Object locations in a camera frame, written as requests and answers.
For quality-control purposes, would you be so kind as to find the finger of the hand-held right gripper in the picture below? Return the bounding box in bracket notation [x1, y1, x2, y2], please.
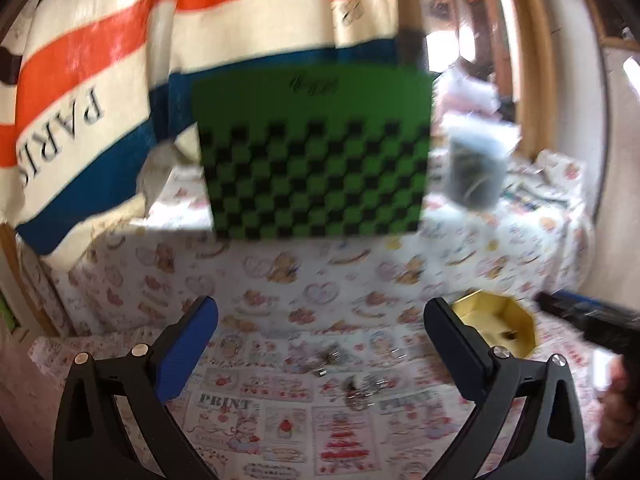
[534, 289, 608, 325]

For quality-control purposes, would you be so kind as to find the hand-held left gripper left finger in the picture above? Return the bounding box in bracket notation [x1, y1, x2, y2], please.
[52, 296, 219, 480]

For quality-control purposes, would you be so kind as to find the person's right hand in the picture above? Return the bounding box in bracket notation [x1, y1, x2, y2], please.
[597, 354, 640, 450]

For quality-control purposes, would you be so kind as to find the wooden window frame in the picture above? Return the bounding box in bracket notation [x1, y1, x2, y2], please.
[492, 0, 553, 161]

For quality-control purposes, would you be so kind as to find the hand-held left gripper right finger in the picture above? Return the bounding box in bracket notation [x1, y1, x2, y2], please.
[423, 297, 587, 480]

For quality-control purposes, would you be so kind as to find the clear plastic jar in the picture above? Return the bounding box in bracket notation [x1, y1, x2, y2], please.
[442, 114, 517, 211]

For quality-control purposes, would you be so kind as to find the green checkered board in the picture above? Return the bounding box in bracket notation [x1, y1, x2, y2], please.
[191, 62, 437, 241]

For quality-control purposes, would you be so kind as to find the wooden wall shelf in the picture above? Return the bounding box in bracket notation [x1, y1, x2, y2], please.
[587, 0, 640, 52]

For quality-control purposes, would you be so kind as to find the wooden pole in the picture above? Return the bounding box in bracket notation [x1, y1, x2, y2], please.
[395, 0, 427, 70]

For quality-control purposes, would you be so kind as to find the striped curtain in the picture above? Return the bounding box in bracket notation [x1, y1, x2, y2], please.
[0, 0, 427, 257]

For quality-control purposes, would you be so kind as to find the gold octagonal box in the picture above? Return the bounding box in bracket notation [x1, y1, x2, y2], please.
[451, 290, 537, 359]

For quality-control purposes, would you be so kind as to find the printed tablecloth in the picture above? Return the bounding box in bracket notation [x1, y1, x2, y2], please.
[15, 147, 603, 480]

